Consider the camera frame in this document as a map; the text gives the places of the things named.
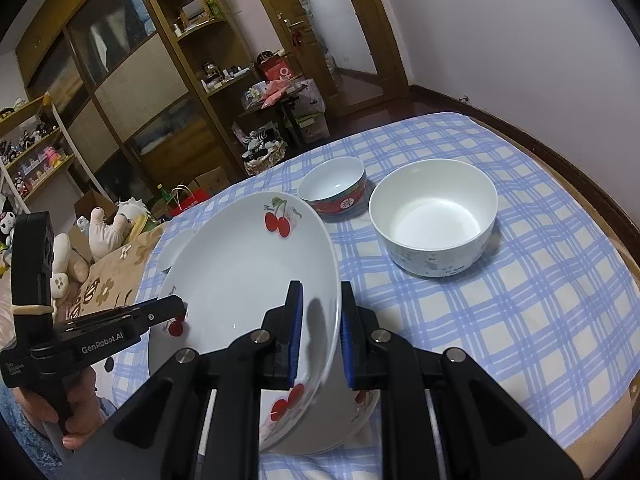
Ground wooden wardrobe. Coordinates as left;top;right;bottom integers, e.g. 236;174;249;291
15;0;241;211

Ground pink packet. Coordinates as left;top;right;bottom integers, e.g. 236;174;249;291
260;80;297;107

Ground large white bowl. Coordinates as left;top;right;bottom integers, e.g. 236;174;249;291
368;159;499;278

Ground small dark folding table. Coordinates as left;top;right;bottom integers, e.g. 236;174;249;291
239;82;316;149

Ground blue plaid bed sheet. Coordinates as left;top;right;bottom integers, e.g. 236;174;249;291
112;112;636;480

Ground black white striped cloth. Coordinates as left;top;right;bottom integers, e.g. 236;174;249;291
244;127;282;155

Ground black purple plush toy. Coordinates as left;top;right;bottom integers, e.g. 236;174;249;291
0;200;22;256

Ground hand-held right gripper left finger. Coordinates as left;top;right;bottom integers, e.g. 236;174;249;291
62;280;305;480

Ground orange red paper bag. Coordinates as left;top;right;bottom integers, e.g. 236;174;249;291
256;52;294;81

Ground small white bowl red stamp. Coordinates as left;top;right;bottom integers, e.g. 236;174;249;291
159;230;197;274

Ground white storage boxes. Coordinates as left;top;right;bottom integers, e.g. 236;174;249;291
295;80;331;144

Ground pink white plush toy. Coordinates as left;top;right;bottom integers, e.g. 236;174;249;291
75;206;133;261

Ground white fluffy plush toy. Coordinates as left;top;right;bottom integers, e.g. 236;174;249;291
117;198;154;232

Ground person's left hand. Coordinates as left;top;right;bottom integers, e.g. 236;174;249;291
22;367;108;452

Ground red shopping bag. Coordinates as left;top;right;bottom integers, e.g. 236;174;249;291
172;185;211;216

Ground rows of small figurines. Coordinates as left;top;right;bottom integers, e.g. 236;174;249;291
0;100;68;196

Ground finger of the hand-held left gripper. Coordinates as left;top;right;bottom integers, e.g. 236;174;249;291
132;296;184;333

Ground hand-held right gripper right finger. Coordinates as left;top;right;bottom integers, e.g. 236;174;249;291
340;282;585;480

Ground wooden shelf with figurines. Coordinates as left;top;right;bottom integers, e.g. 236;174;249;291
0;92;101;216

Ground brown cardboard box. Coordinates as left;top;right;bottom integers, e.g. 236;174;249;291
192;166;231;197

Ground wicker basket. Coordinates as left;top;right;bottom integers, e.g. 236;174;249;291
242;142;289;176

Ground red patterned bowl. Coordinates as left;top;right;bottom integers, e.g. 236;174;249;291
298;156;367;222

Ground wooden corner shelf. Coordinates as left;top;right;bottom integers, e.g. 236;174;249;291
140;0;296;176

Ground cream cat plush toy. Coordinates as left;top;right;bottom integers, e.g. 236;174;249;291
50;232;92;302

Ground open cardboard box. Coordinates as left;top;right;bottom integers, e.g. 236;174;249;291
74;190;119;231

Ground white cherry print plate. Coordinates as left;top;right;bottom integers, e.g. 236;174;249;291
155;192;343;453
147;330;382;457

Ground brown floral blanket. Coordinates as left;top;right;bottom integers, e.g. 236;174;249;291
52;222;171;328

